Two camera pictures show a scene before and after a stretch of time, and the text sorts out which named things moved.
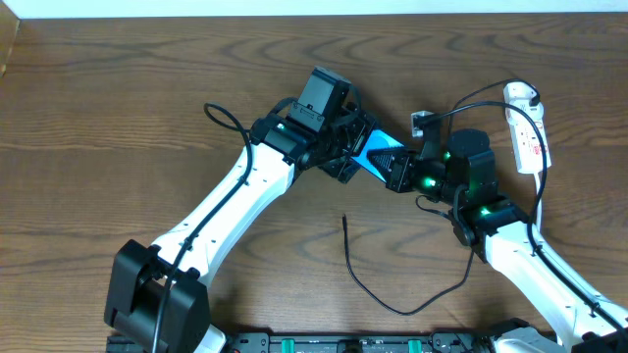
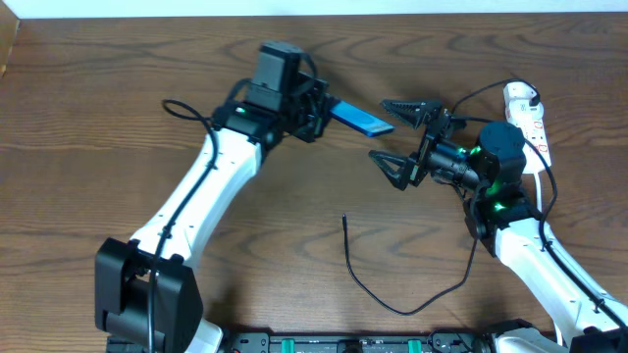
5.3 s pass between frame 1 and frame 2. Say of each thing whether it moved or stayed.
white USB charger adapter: stayed
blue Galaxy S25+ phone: moved
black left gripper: moved
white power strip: stayed
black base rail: stayed
